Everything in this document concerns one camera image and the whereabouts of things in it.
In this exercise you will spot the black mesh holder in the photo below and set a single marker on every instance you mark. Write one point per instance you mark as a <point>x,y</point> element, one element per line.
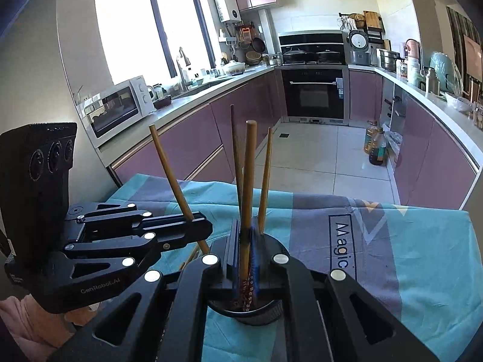
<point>264,313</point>

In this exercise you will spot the black wok with lid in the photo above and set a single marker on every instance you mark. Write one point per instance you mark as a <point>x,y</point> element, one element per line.
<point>295,54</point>
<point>328,55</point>

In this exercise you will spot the oil bottles on floor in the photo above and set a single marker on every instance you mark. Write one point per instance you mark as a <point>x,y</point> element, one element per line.
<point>377,151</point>

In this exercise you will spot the glass bowl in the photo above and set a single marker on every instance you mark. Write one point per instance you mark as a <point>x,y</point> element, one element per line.
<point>460,103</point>

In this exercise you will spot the grey rice cooker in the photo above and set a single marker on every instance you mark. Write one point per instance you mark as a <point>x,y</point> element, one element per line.
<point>358,47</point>

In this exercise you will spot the clear plastic bag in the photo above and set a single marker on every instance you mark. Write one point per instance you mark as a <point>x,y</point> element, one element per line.
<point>390,139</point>

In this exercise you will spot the pink base cabinets with drawers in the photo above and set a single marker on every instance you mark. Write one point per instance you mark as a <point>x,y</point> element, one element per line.
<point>196,135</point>

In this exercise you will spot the white water heater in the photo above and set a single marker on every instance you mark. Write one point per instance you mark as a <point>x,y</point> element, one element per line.
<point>226,3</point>

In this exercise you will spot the black range hood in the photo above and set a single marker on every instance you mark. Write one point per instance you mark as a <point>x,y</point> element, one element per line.
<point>311,39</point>

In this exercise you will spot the steel sink faucet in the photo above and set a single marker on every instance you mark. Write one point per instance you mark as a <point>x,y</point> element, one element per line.
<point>183,68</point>

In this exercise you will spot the white microwave oven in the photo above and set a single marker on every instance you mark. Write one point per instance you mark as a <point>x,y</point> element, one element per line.
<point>113,109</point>

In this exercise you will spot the light bamboo chopstick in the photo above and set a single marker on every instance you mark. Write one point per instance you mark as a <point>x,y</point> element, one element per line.
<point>265,177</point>
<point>191,259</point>
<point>168,166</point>
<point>249,181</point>

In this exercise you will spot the steel thermos flask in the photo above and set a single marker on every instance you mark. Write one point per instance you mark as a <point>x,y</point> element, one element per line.
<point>432,83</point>

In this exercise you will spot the small steel kettle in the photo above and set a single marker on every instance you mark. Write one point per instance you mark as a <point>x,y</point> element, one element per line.
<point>274,60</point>

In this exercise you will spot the teal and grey printed cloth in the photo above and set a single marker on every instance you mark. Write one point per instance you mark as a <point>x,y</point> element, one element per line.
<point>396,271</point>

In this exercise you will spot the dark wooden chopstick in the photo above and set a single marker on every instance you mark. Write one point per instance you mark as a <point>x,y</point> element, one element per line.
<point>236,158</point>

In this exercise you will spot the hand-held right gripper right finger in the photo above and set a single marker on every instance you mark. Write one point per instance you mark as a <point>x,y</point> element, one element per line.
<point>257,267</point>

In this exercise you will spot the grey refrigerator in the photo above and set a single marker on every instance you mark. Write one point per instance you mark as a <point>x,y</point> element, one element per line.
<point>37,83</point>

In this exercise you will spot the steel stock pot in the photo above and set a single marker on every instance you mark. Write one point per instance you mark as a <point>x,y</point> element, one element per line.
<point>388,59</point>

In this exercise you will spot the hanging black pan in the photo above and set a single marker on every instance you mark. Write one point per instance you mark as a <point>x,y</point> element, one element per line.
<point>258,45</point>

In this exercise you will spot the pink thermos jug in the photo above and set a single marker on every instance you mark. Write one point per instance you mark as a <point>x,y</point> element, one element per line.
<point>413,49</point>

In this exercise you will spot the white casserole pot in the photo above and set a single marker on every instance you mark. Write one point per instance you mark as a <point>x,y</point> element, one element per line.
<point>234,68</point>

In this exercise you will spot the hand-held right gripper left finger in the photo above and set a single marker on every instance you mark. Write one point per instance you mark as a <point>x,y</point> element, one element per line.
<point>234,267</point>

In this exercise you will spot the black built-in oven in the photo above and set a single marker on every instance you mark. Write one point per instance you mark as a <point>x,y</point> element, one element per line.
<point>313,94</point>

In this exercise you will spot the teal appliance cover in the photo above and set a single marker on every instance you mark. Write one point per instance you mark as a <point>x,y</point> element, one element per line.
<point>445,71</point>

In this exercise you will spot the yellow oil bottle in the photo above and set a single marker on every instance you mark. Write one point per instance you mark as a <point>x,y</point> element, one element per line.
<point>369,139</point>

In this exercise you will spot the kitchen window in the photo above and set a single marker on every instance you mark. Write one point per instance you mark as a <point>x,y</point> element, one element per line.
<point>128,34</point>

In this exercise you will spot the person's left forearm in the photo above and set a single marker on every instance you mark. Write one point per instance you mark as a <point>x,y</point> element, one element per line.
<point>26,320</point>

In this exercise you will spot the wooden cutting board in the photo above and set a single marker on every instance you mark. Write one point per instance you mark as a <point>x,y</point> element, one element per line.
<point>373,20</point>

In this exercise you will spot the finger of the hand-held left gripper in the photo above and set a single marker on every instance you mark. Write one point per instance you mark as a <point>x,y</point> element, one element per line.
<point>181,235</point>
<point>113,211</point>

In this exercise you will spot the dark rectangular tray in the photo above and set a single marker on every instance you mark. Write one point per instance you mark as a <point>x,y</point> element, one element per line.
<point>163,101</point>

